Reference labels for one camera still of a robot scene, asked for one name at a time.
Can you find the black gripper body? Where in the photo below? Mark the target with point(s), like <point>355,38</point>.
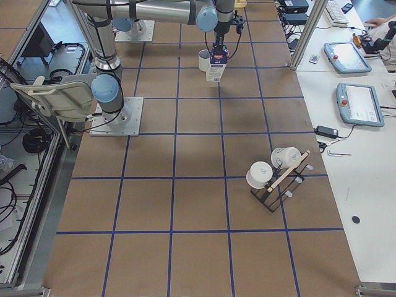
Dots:
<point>219,38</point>

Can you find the white blue milk carton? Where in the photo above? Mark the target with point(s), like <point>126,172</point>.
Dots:
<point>216,67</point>

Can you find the white grey mug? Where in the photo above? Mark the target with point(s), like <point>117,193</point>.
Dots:
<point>204,60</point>

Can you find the upper blue teach pendant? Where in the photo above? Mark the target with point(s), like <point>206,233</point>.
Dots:
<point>346,58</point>

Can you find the blue teach pendant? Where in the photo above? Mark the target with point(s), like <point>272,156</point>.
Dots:
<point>358,104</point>
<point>346,58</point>

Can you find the white mug rear rack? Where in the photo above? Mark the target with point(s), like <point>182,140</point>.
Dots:
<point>284,157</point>

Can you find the white mug rack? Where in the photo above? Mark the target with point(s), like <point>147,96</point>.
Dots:
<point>259,174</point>
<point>284,157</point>

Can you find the white mug front rack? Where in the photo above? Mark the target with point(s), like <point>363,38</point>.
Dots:
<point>259,174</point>

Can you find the black power adapter right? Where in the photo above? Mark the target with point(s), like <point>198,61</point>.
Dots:
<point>326,132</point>

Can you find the lower blue teach pendant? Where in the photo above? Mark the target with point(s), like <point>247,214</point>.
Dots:
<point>358,104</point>

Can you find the metal allen key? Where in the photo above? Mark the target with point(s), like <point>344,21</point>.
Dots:
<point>332,154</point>

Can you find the grey office chair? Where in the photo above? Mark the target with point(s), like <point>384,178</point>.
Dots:
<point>68,101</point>

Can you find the black round cap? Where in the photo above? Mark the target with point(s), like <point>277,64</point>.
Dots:
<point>355,219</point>

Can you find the aluminium frame post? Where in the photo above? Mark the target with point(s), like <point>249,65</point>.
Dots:
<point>316,13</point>

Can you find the wooden rack handle rod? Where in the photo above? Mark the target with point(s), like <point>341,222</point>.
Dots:
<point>294,166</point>

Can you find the black wire mug rack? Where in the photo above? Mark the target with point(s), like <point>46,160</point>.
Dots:
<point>272,201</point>

